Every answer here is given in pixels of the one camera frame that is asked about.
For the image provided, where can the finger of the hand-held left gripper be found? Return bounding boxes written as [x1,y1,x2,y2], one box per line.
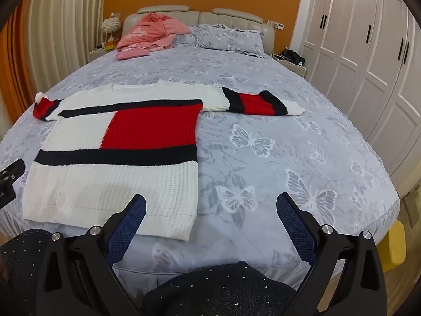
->
[0,159,26,209]

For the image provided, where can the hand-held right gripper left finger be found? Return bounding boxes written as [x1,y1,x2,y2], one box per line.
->
[36,194,147,316]

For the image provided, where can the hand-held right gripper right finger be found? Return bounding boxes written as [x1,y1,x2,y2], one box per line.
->
[276,191,388,316]

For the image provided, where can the white red navy knit sweater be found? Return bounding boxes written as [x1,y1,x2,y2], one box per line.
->
[22,80,306,241]

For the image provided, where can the blue butterfly bed sheet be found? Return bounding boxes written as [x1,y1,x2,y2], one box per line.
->
[0,23,401,297]

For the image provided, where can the person's dark studded pants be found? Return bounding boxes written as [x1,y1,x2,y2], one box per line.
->
[0,228,298,316]

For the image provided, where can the yellow stool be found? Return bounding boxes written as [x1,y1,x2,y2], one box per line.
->
[375,220,407,273]

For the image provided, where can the beige curtain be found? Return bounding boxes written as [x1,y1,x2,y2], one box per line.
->
[7,0,109,106]

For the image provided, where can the white nightstand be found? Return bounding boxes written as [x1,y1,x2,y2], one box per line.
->
[272,53,308,79]
[89,41,121,63]

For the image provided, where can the black bag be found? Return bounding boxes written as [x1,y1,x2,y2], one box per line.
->
[279,49,306,66]

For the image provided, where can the white wardrobe doors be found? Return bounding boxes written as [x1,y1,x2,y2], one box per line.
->
[302,0,421,201]

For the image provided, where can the white feather table lamp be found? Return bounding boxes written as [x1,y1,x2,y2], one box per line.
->
[101,17,119,44]

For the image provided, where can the pink blanket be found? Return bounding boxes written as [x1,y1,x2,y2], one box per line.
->
[116,12,192,61]

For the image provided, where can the butterfly print pillow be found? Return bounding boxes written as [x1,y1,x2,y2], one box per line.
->
[174,24,266,59]

